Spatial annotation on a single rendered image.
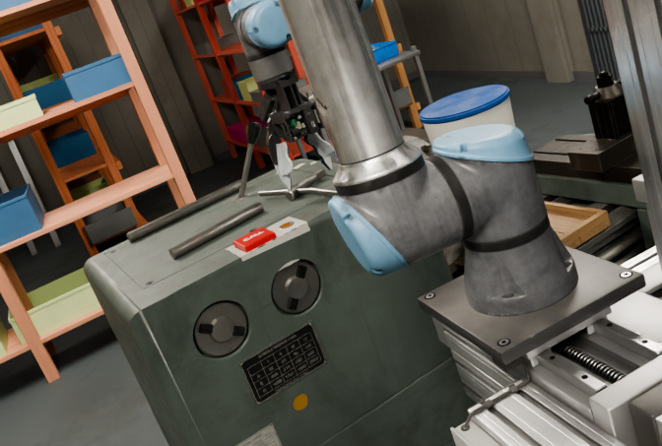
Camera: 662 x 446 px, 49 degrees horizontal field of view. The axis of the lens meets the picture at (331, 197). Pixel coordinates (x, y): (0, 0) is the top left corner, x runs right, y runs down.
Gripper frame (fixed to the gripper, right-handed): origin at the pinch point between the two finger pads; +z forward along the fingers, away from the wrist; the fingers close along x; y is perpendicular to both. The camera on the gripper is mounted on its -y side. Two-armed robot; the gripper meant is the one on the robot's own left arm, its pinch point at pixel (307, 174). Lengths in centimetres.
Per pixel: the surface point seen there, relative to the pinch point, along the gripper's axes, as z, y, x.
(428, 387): 45.8, 14.1, 2.5
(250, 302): 11.8, 14.1, -23.7
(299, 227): 4.1, 14.0, -10.6
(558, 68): 115, -367, 419
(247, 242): 2.7, 12.3, -19.7
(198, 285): 4.7, 14.1, -30.6
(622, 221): 44, 5, 72
